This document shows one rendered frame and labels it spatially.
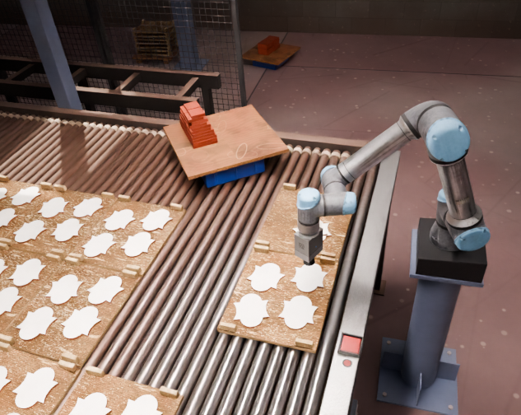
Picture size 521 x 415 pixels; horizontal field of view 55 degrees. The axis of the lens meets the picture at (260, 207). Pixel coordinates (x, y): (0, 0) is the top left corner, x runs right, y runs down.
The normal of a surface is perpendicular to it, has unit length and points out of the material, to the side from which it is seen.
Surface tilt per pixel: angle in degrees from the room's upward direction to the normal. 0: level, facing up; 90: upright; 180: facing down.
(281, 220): 0
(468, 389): 0
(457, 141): 81
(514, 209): 0
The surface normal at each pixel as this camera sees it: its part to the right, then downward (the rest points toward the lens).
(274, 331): -0.07, -0.77
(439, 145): 0.00, 0.51
